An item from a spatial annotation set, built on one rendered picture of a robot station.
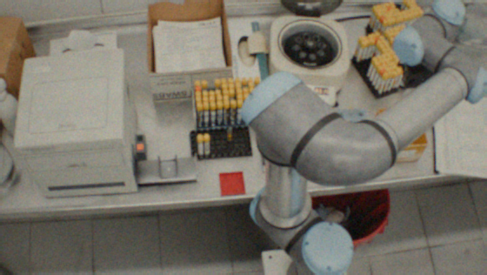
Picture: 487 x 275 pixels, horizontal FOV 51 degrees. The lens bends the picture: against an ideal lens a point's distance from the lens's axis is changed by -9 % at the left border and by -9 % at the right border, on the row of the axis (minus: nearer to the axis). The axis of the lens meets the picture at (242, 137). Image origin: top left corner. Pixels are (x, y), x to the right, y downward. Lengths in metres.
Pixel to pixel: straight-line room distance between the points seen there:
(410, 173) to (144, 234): 1.25
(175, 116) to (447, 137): 0.84
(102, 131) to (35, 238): 1.31
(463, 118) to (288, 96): 1.02
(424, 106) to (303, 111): 0.24
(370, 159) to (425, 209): 1.79
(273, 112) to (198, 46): 0.88
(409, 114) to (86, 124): 0.74
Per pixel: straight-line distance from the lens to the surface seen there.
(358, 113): 1.60
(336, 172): 0.86
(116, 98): 1.35
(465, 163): 1.73
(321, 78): 1.65
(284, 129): 0.87
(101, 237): 2.47
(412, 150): 1.61
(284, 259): 1.44
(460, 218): 2.70
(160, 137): 1.63
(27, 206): 1.61
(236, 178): 1.55
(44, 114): 1.37
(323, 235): 1.22
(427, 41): 1.15
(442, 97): 1.03
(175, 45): 1.74
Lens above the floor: 2.27
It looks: 59 degrees down
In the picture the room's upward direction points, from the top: 5 degrees clockwise
